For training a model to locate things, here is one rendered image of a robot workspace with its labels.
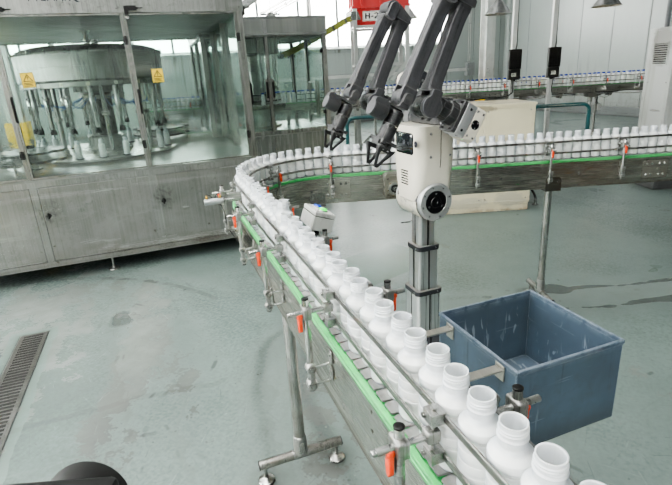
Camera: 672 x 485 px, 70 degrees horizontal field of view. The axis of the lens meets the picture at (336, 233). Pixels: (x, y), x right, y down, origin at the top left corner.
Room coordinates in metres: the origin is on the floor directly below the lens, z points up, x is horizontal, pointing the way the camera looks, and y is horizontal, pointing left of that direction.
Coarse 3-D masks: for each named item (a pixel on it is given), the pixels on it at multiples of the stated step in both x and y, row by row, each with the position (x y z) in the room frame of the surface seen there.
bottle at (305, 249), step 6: (306, 234) 1.28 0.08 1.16; (312, 234) 1.28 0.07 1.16; (306, 240) 1.25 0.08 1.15; (306, 246) 1.25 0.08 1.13; (300, 252) 1.25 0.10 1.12; (306, 252) 1.24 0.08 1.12; (306, 258) 1.24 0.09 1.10; (300, 264) 1.26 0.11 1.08; (306, 270) 1.24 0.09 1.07; (306, 276) 1.24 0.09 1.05; (306, 288) 1.24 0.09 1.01
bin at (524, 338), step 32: (448, 320) 1.13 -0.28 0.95; (480, 320) 1.21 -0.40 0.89; (512, 320) 1.25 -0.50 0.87; (544, 320) 1.21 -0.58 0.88; (576, 320) 1.11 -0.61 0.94; (480, 352) 1.00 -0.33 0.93; (512, 352) 1.25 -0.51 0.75; (544, 352) 1.20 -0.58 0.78; (576, 352) 1.10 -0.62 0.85; (608, 352) 0.97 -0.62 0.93; (480, 384) 1.00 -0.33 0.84; (512, 384) 0.89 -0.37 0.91; (544, 384) 0.91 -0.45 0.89; (576, 384) 0.94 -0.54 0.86; (608, 384) 0.98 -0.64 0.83; (544, 416) 0.91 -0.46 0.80; (576, 416) 0.95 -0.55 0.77; (608, 416) 0.98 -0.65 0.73
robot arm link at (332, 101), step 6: (354, 90) 2.10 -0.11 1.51; (330, 96) 2.08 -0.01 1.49; (336, 96) 2.09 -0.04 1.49; (342, 96) 2.10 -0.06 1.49; (354, 96) 2.09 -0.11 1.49; (324, 102) 2.10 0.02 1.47; (330, 102) 2.07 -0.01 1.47; (336, 102) 2.08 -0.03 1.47; (348, 102) 2.14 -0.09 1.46; (354, 102) 2.10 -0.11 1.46; (330, 108) 2.08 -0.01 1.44; (336, 108) 2.08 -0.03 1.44
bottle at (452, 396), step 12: (444, 372) 0.60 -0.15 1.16; (456, 372) 0.61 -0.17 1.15; (468, 372) 0.59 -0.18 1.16; (444, 384) 0.59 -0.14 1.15; (456, 384) 0.58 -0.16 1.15; (468, 384) 0.59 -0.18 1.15; (444, 396) 0.59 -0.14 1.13; (456, 396) 0.58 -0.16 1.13; (444, 408) 0.58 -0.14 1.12; (456, 408) 0.57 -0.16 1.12; (456, 420) 0.57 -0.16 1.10; (444, 432) 0.58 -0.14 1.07; (444, 444) 0.58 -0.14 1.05; (456, 444) 0.57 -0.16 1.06; (456, 456) 0.57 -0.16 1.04; (444, 468) 0.58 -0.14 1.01
